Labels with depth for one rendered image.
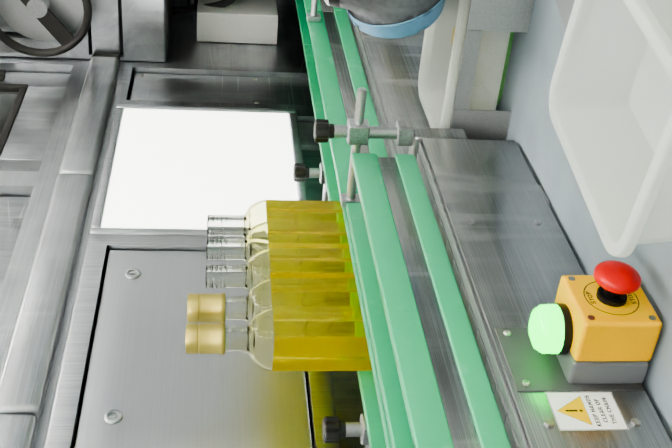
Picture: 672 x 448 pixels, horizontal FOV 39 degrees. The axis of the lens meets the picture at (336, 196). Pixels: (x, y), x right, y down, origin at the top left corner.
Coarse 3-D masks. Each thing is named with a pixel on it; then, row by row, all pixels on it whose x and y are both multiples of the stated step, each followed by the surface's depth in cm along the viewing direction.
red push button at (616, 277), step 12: (600, 264) 82; (612, 264) 82; (624, 264) 82; (600, 276) 81; (612, 276) 81; (624, 276) 81; (636, 276) 81; (612, 288) 80; (624, 288) 80; (636, 288) 80
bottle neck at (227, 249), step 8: (208, 240) 121; (216, 240) 122; (224, 240) 122; (232, 240) 122; (240, 240) 122; (208, 248) 121; (216, 248) 121; (224, 248) 121; (232, 248) 121; (240, 248) 121; (208, 256) 121; (216, 256) 121; (224, 256) 121; (232, 256) 121; (240, 256) 122
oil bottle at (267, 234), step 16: (272, 224) 123; (288, 224) 123; (304, 224) 124; (320, 224) 124; (336, 224) 124; (256, 240) 120; (272, 240) 120; (288, 240) 120; (304, 240) 121; (320, 240) 121; (336, 240) 121
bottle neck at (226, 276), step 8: (208, 264) 117; (208, 272) 116; (216, 272) 116; (224, 272) 116; (232, 272) 116; (240, 272) 117; (208, 280) 116; (216, 280) 116; (224, 280) 116; (232, 280) 116; (240, 280) 116
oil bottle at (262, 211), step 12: (252, 204) 128; (264, 204) 127; (276, 204) 128; (288, 204) 128; (300, 204) 128; (312, 204) 128; (324, 204) 129; (336, 204) 129; (252, 216) 125; (264, 216) 125; (276, 216) 125; (288, 216) 126; (300, 216) 126; (312, 216) 126; (324, 216) 126; (336, 216) 126
